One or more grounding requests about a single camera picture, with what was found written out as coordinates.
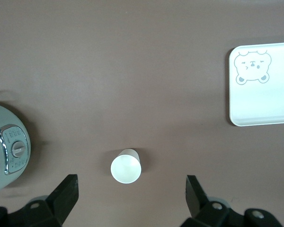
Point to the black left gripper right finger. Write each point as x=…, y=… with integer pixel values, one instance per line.
x=195, y=198

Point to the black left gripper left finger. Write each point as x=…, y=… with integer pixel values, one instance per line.
x=64, y=196

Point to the white tray with bear print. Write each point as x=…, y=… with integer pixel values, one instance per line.
x=262, y=94

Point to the grey-green electric cooking pot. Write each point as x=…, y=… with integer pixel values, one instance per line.
x=11, y=123

